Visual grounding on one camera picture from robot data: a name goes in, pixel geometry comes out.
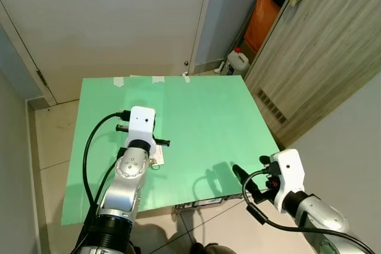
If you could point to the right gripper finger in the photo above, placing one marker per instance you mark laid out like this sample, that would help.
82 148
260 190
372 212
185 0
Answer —
265 160
245 181

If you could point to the keys with beige tag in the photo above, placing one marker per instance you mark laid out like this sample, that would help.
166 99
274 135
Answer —
158 159

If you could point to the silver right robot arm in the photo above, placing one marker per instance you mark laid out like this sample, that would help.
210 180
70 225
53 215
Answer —
324 218

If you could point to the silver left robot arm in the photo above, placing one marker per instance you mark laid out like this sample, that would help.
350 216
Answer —
128 182

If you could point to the brown cardboard box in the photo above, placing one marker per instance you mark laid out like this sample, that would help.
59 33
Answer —
208 203

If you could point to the green table sheet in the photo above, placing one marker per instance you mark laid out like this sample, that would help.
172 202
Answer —
202 123

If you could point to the small white tape piece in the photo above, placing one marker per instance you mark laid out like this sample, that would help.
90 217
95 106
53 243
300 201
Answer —
158 79
118 81
186 77

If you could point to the dark right robot foot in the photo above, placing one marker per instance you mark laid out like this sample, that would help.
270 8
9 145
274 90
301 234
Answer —
205 248

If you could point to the white jug with red cap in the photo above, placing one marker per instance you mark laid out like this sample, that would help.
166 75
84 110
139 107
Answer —
238 62

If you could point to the wooden cabinet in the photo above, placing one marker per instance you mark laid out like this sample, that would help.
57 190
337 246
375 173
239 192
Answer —
327 46

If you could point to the white door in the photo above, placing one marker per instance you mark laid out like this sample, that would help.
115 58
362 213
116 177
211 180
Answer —
107 22

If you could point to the orange gas cylinder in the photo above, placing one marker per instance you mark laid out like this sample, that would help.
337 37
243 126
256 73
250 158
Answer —
262 22

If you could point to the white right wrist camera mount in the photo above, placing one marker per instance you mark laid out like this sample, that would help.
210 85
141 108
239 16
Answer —
289 173

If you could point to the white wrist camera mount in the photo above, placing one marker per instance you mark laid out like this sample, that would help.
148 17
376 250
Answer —
141 122
289 173

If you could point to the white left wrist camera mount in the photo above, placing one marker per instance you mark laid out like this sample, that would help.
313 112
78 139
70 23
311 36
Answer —
141 122

